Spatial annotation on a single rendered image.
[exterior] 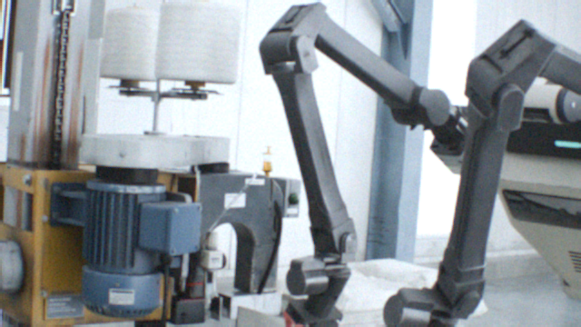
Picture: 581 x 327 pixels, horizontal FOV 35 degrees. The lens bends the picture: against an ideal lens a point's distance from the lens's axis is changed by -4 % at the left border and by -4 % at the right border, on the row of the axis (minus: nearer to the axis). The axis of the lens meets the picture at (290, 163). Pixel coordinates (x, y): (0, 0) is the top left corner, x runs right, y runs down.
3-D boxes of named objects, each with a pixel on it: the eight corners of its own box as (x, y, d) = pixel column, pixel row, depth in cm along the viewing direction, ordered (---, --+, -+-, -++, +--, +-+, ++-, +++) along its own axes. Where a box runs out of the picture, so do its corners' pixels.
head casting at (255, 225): (278, 292, 218) (287, 165, 216) (190, 300, 202) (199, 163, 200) (205, 270, 241) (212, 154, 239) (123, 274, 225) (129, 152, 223)
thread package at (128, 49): (174, 84, 203) (181, 8, 202) (117, 80, 194) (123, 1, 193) (140, 84, 214) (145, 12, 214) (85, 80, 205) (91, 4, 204)
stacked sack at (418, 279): (471, 297, 543) (474, 272, 542) (421, 303, 515) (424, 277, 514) (390, 278, 594) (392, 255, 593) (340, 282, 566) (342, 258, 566)
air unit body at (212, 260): (223, 303, 201) (228, 232, 200) (205, 305, 198) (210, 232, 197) (211, 300, 204) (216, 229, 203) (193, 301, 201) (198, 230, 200)
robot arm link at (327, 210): (313, 30, 168) (274, 34, 176) (290, 39, 164) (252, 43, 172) (367, 249, 179) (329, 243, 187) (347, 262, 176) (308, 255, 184)
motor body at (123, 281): (174, 317, 175) (182, 186, 174) (103, 323, 166) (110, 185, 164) (133, 301, 187) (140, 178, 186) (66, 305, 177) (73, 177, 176)
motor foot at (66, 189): (123, 232, 180) (126, 187, 180) (70, 232, 173) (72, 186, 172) (101, 225, 187) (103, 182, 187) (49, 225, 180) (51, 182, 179)
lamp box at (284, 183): (299, 218, 220) (301, 179, 219) (283, 218, 217) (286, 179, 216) (279, 213, 225) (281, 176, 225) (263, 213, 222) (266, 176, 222)
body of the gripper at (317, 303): (284, 306, 184) (299, 278, 181) (323, 302, 190) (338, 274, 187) (302, 329, 180) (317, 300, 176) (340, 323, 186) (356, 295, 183)
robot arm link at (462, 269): (532, 87, 130) (497, 54, 138) (497, 91, 128) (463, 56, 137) (486, 315, 153) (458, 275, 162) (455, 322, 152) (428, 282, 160)
